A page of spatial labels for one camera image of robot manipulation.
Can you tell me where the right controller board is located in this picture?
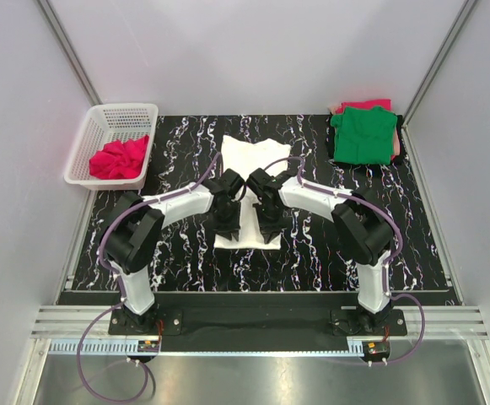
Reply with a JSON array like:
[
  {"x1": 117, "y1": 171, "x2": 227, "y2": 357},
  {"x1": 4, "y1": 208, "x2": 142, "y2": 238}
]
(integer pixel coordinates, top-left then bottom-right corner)
[{"x1": 364, "y1": 341, "x2": 390, "y2": 358}]

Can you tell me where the controller board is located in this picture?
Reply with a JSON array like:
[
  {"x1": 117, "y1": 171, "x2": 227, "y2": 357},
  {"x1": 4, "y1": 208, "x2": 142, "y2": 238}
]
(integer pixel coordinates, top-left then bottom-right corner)
[
  {"x1": 137, "y1": 340, "x2": 159, "y2": 353},
  {"x1": 364, "y1": 341, "x2": 390, "y2": 358}
]

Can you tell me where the white plastic basket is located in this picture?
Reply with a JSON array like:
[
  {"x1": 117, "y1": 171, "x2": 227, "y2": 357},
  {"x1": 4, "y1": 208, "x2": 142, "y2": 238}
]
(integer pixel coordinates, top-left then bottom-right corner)
[{"x1": 64, "y1": 103, "x2": 159, "y2": 191}]

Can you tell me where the folded green t-shirt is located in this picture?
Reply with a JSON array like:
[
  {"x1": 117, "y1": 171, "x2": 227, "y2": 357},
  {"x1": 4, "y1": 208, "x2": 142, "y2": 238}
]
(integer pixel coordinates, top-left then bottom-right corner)
[{"x1": 330, "y1": 106, "x2": 398, "y2": 165}]

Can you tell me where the folded red t-shirt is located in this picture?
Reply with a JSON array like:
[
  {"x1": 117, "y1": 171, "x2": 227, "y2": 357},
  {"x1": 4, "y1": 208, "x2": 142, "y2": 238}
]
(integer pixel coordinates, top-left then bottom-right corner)
[{"x1": 331, "y1": 99, "x2": 391, "y2": 115}]

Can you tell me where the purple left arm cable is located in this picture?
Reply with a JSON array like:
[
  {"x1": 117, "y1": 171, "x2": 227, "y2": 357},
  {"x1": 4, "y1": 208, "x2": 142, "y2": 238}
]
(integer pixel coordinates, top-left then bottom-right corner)
[{"x1": 77, "y1": 152, "x2": 223, "y2": 401}]

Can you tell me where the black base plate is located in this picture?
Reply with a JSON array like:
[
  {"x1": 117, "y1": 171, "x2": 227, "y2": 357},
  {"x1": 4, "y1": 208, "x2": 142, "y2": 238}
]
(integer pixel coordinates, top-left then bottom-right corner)
[{"x1": 109, "y1": 293, "x2": 407, "y2": 355}]

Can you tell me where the crumpled pink t-shirt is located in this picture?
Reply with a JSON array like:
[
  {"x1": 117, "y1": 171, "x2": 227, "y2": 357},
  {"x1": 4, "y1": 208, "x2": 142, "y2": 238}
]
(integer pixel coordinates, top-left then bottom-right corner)
[{"x1": 89, "y1": 135, "x2": 149, "y2": 180}]

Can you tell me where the left controller board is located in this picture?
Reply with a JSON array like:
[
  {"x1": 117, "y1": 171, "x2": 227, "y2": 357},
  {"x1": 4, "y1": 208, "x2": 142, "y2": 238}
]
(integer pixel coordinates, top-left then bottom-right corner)
[{"x1": 137, "y1": 340, "x2": 159, "y2": 353}]

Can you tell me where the folded peach t-shirt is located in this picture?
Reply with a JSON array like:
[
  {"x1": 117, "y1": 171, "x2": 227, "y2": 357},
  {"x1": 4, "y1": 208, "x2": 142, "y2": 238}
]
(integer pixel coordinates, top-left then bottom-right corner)
[{"x1": 391, "y1": 127, "x2": 401, "y2": 160}]

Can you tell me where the aluminium rail frame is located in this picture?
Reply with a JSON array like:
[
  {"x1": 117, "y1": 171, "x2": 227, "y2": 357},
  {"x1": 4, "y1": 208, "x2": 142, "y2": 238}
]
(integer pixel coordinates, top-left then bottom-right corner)
[{"x1": 16, "y1": 300, "x2": 490, "y2": 404}]

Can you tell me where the white printed t-shirt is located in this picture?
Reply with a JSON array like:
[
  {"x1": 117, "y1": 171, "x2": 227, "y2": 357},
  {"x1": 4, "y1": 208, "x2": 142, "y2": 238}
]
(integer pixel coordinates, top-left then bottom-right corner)
[{"x1": 213, "y1": 134, "x2": 292, "y2": 251}]

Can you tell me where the black marble pattern mat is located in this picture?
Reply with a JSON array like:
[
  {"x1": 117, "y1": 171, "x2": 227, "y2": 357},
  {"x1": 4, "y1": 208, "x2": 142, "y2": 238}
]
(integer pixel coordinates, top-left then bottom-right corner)
[{"x1": 57, "y1": 113, "x2": 465, "y2": 307}]

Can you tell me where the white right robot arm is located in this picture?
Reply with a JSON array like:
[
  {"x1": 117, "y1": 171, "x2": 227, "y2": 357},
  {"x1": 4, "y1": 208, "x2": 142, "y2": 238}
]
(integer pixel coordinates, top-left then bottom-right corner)
[{"x1": 246, "y1": 169, "x2": 400, "y2": 315}]

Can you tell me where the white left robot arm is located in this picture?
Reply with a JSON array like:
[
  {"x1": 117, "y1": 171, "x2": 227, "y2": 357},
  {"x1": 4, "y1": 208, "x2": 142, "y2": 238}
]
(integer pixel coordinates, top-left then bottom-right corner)
[{"x1": 99, "y1": 169, "x2": 245, "y2": 316}]

